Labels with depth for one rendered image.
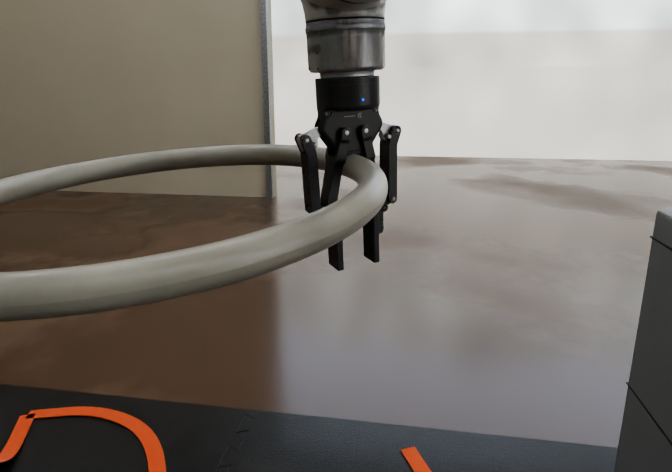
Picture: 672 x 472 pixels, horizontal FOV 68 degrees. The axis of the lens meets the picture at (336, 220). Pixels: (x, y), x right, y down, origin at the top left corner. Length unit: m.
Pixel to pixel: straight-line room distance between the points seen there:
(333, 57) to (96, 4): 5.22
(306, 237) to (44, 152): 5.85
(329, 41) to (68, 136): 5.47
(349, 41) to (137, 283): 0.35
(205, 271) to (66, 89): 5.62
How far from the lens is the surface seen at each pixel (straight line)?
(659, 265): 1.18
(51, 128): 6.07
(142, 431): 1.77
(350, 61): 0.56
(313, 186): 0.59
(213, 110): 5.16
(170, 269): 0.32
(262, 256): 0.34
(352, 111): 0.60
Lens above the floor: 1.03
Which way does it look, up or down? 14 degrees down
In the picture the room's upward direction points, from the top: straight up
